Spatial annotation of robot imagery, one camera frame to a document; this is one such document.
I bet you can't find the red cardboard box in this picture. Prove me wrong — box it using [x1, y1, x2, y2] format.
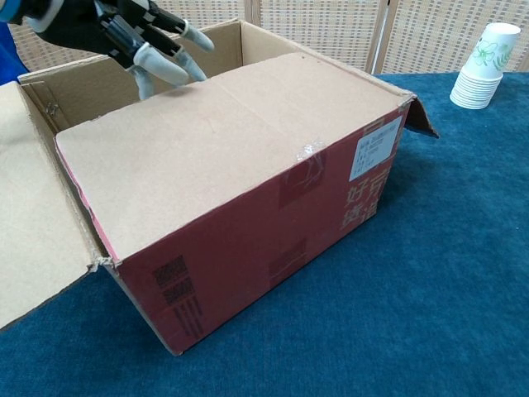
[0, 17, 440, 356]

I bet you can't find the blue table cloth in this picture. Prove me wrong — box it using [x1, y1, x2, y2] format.
[0, 69, 529, 397]

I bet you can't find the wicker folding screen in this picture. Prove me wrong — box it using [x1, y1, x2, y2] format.
[0, 0, 529, 79]

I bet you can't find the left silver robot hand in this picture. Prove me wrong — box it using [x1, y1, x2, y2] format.
[24, 0, 216, 100]

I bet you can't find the stack of paper cups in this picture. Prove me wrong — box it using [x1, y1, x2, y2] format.
[449, 22, 522, 111]

